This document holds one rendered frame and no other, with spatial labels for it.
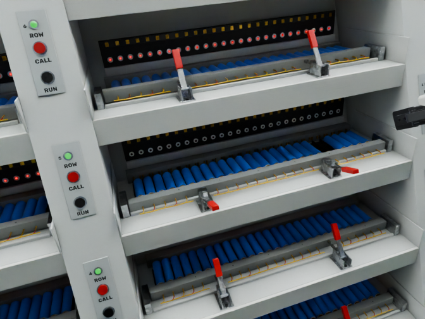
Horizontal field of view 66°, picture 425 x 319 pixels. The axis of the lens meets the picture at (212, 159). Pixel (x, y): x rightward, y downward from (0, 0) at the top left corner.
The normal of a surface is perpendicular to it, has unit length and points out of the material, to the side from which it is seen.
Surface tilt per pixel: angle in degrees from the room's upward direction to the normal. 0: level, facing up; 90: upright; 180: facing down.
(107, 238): 90
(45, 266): 109
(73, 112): 90
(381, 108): 90
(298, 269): 19
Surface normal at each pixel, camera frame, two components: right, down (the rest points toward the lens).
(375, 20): -0.95, 0.22
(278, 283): -0.09, -0.88
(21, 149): 0.29, 0.44
